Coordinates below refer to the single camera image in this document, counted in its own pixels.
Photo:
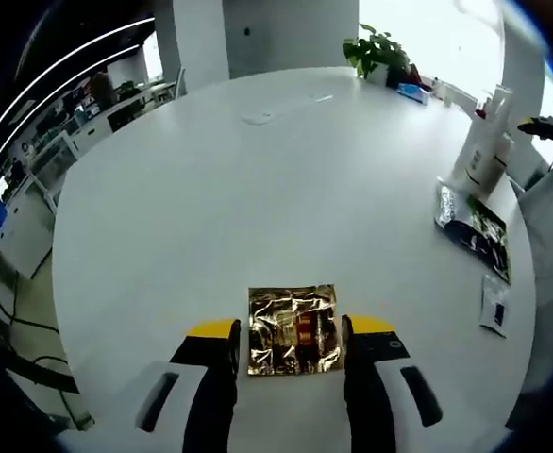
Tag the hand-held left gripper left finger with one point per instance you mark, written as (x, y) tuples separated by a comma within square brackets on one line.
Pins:
[(210, 401)]

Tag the green black skincare sachet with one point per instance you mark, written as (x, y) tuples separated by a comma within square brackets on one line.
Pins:
[(479, 236)]

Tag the blue white tissue pack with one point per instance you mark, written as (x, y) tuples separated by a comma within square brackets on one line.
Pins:
[(413, 93)]

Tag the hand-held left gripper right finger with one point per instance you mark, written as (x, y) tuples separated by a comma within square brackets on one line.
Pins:
[(366, 401)]

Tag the gold foil skincare sachet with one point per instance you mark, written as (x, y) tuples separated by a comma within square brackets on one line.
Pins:
[(295, 330)]

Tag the dark red bag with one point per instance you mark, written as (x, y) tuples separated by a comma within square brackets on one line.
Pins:
[(413, 75)]

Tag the potted green plant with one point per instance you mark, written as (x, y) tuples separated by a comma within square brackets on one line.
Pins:
[(375, 52)]

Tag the small grey skincare sachet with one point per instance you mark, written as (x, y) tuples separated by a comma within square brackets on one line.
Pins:
[(493, 307)]

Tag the small white bottle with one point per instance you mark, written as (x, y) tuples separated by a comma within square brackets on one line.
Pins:
[(439, 87)]

